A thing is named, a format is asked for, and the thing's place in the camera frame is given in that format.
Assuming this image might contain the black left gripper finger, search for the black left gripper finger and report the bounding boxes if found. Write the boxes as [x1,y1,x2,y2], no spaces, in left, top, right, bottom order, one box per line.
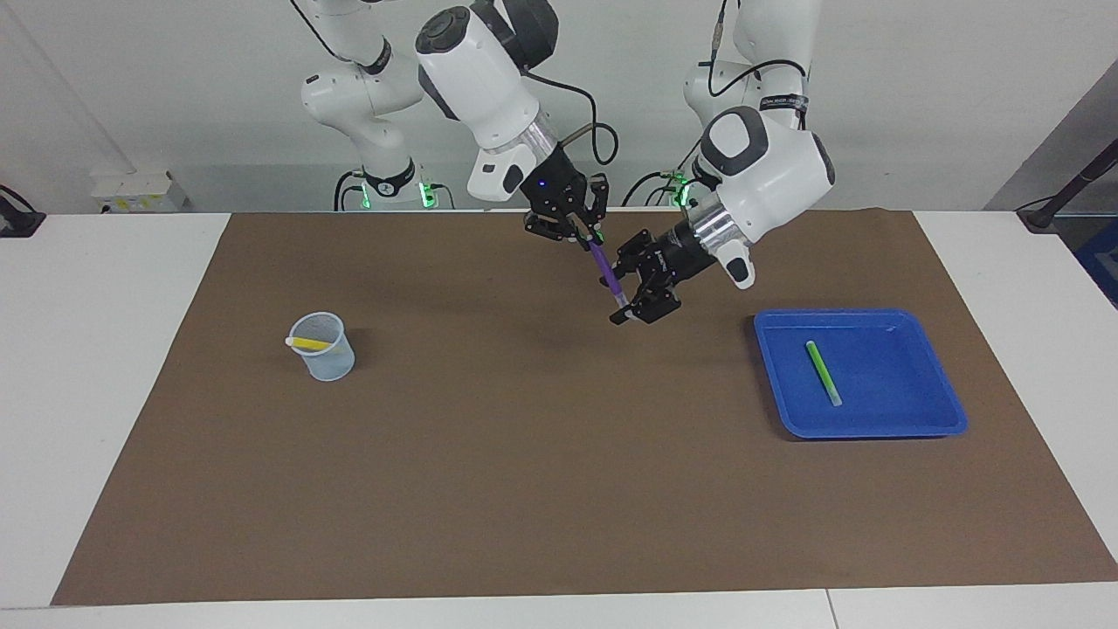
[610,278,682,326]
[616,229,658,272]

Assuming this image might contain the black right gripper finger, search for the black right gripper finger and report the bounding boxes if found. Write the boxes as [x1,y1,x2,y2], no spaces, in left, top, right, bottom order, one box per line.
[526,214,595,250]
[583,173,611,238]

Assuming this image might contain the purple highlighter pen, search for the purple highlighter pen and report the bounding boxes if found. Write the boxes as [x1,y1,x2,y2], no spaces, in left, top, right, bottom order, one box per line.
[590,240,630,311]

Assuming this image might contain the green highlighter pen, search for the green highlighter pen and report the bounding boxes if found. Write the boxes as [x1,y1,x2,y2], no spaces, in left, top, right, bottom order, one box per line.
[804,340,844,408]

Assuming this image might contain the blue plastic tray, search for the blue plastic tray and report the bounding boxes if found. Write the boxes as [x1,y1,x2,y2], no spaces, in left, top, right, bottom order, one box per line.
[753,308,969,439]

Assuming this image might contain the brown table mat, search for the brown table mat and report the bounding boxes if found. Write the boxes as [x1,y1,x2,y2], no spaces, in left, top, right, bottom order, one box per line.
[51,208,1118,606]

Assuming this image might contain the light blue mesh pen cup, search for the light blue mesh pen cup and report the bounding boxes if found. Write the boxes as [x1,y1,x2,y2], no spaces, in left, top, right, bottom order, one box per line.
[288,311,356,383]

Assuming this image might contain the black stand pole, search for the black stand pole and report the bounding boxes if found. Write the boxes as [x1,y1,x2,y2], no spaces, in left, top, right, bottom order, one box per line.
[1018,140,1118,232]

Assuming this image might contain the white power strip box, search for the white power strip box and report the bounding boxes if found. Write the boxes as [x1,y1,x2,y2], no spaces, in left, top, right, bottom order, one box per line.
[92,170,186,213]

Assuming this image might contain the black left base cables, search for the black left base cables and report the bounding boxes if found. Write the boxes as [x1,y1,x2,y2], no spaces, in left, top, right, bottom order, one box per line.
[622,131,704,209]

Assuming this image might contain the black base cables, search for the black base cables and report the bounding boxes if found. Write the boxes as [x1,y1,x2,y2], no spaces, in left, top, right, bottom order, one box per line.
[622,131,704,209]
[334,170,455,211]

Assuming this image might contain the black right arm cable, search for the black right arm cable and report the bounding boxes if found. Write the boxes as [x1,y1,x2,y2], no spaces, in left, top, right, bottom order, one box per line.
[293,0,619,167]

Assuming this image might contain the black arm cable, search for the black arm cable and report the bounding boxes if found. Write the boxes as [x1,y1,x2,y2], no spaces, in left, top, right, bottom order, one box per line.
[707,0,809,110]
[293,0,619,167]

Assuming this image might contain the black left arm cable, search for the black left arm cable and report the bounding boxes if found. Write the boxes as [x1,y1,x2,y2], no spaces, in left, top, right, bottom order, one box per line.
[707,0,809,110]

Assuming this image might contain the black right base cables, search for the black right base cables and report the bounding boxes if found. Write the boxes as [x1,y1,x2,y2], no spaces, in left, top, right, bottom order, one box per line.
[334,170,455,211]

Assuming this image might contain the black clamp mount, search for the black clamp mount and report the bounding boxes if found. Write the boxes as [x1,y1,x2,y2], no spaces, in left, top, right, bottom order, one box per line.
[0,185,46,238]

